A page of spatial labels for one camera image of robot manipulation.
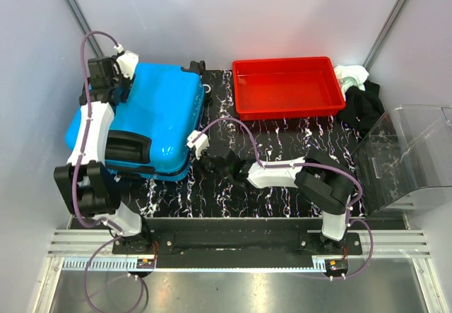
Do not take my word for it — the red plastic bin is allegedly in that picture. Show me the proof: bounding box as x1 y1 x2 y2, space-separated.
232 57 345 121

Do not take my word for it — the blue hard-shell suitcase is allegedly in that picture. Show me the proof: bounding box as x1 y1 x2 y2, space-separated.
64 60 213 182

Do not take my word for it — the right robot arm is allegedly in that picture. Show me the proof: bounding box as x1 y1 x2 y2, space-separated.
195 147 362 254

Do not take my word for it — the white cloth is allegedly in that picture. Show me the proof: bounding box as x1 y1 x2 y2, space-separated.
333 65 369 96

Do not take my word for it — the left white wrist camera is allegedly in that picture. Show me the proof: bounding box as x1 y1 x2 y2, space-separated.
115 46 139 80

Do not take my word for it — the black cloth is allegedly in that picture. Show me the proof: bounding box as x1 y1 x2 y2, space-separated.
336 81 385 139

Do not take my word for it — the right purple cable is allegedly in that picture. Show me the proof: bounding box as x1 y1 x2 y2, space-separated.
192 117 374 279

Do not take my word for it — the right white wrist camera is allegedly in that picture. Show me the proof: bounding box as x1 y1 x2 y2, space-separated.
186 130 210 153

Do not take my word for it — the clear plastic container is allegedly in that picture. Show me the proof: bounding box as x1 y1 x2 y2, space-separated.
352 105 451 216

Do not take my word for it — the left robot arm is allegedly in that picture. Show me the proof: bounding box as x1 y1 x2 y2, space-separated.
54 51 153 254

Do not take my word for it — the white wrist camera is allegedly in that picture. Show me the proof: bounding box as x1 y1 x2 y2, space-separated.
115 46 139 80
186 130 210 153

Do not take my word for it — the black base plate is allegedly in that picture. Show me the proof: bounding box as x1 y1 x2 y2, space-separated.
112 218 363 272

